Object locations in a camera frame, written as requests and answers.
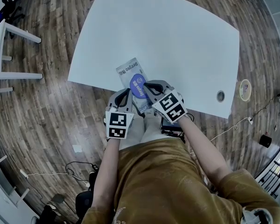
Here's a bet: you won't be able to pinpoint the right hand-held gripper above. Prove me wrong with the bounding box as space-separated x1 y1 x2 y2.
143 79 188 124

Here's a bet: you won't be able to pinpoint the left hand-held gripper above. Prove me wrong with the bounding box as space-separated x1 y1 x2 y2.
104 88 135 140

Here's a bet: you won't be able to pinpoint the blue round packet lid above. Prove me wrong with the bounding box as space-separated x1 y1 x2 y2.
129 73 151 100

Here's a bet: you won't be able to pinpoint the white wet wipe pack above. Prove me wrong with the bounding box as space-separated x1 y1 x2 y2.
116 57 154 113

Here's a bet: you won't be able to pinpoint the person's left forearm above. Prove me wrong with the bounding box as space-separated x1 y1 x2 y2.
91 138 121 217

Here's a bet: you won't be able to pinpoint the person's right forearm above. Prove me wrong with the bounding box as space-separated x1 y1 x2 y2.
177 115 233 184

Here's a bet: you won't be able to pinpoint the person's right beige shoe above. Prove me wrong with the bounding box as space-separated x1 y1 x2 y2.
143 109 157 118

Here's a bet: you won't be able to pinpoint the black screen device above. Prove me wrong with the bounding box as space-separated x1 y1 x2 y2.
160 117 186 140

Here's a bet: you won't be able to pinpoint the person's light trousers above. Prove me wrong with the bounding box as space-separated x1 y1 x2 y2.
119 112 175 151

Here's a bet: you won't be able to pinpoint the person's mustard shirt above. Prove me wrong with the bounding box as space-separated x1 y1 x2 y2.
81 138 280 224

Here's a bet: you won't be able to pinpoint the dark dustpan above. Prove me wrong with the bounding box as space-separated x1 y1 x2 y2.
51 193 65 204

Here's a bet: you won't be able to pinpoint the black cylinder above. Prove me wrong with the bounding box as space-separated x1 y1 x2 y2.
259 134 272 148

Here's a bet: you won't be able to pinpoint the black metal rack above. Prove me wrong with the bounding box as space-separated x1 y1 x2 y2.
255 148 280 200

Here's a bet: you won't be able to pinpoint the black office chair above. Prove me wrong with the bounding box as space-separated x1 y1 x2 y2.
0 0 26 39

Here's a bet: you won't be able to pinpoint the white cable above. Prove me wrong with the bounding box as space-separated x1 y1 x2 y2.
210 118 249 142
27 171 70 178

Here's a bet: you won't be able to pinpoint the black cable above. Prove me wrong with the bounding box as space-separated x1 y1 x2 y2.
65 161 98 182

